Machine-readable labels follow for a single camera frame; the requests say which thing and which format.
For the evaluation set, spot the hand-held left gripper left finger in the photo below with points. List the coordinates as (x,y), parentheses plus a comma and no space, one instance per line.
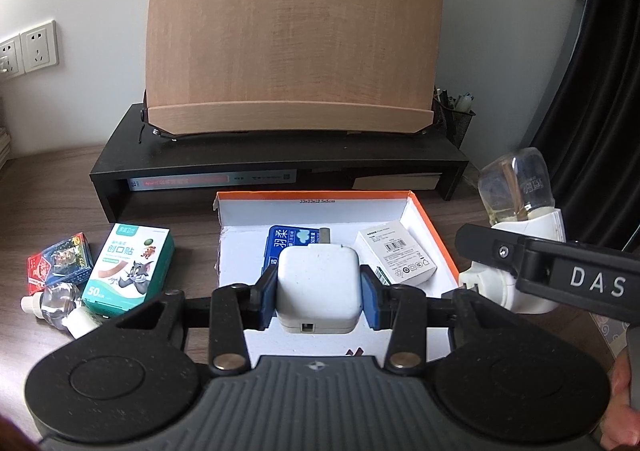
(267,298)

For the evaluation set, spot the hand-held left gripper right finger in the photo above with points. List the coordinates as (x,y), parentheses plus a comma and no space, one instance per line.
(372,301)

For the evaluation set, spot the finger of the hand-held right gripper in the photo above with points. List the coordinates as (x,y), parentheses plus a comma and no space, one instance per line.
(487,248)

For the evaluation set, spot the orange-edged white cardboard box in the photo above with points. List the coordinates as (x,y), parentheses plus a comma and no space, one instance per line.
(240,256)

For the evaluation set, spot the white wall charger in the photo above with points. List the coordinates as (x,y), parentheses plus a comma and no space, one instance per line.
(320,286)

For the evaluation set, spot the blue dental floss box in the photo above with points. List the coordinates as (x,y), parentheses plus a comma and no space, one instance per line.
(285,243)

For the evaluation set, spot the small white product box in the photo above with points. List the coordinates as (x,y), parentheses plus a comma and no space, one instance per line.
(395,246)

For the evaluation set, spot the white heater with glass bottle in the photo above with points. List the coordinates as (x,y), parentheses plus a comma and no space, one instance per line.
(520,186)

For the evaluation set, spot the teal bandage box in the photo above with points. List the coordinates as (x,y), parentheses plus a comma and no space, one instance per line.
(125,261)

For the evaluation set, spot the white mosquito repellent heater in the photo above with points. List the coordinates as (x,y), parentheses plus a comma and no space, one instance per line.
(82,321)

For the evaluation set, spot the small clear white-capped bottle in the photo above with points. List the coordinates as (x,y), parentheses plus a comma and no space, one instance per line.
(52,303)

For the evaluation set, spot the red playing card box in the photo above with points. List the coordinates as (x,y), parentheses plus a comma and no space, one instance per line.
(55,261)

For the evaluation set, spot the person's right hand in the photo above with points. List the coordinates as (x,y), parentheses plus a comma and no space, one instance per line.
(621,376)

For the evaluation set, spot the black mesh pen holder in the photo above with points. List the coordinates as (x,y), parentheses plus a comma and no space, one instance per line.
(457,123)

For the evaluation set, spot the black monitor riser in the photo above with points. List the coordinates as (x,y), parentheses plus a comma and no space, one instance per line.
(200,151)

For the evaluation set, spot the black curtain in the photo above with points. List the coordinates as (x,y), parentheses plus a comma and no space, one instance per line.
(610,81)

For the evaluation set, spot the wooden book stand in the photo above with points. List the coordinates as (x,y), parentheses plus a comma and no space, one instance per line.
(290,31)

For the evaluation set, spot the white wall socket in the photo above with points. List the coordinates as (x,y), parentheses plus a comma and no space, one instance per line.
(39,43)
(9,56)

